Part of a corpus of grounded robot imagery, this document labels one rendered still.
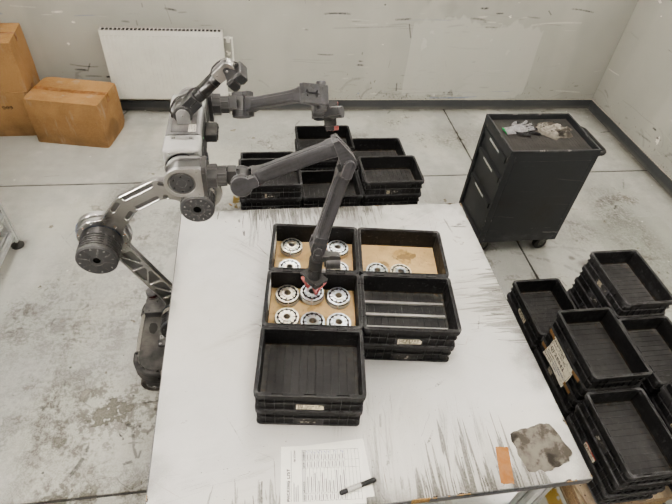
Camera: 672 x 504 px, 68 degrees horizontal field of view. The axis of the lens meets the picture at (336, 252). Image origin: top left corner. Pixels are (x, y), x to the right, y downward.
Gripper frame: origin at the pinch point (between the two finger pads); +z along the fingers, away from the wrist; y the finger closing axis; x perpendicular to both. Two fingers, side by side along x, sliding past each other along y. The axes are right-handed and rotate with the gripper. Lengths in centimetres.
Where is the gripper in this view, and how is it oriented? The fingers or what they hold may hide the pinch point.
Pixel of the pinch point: (312, 289)
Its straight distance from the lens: 215.1
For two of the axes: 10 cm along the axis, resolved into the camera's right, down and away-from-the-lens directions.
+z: -1.1, 7.0, 7.1
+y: -7.1, -5.6, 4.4
